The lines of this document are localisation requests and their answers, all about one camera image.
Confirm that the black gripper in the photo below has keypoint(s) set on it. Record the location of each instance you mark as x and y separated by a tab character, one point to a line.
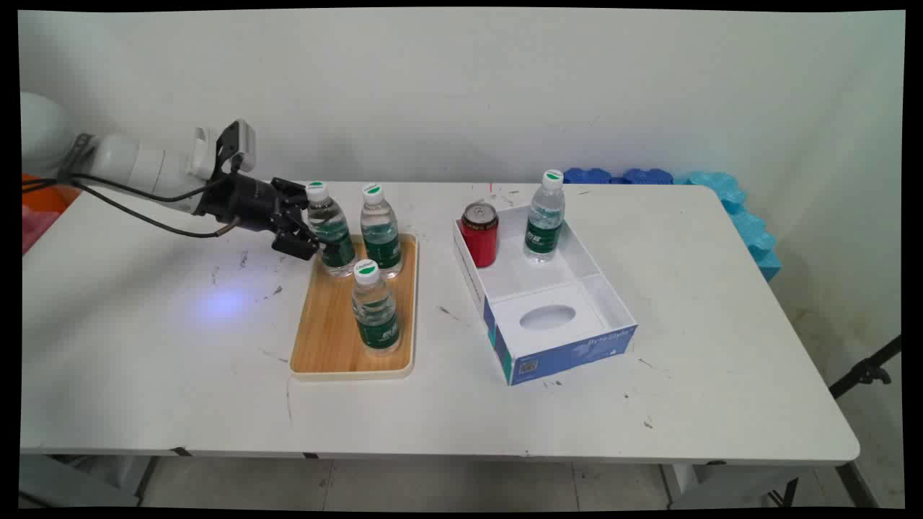
245	202

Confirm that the green label water bottle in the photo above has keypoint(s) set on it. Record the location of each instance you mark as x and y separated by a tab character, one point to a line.
335	241
382	238
376	317
544	223

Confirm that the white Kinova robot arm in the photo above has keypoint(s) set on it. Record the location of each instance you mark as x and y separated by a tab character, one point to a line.
137	164

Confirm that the wooden tray with cream rim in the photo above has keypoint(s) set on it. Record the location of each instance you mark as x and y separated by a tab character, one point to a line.
328	331

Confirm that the red soda can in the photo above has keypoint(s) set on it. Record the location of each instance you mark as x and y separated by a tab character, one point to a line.
480	238

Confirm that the orange object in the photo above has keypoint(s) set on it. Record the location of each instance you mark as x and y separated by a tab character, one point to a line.
43	196

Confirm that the pink object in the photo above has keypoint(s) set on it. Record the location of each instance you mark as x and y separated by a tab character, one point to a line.
36	227

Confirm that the open white and blue box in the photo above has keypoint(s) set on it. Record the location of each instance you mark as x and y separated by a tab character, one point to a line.
555	339

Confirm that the light blue foam mat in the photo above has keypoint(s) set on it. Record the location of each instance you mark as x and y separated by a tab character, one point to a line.
750	223

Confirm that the black tripod leg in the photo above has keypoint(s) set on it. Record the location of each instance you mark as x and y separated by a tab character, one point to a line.
862	375

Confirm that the wrist camera on white mount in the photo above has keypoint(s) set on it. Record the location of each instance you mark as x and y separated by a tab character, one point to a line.
234	144

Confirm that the grey table leg frame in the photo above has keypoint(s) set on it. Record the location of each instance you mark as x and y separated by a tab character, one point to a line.
79	481
728	486

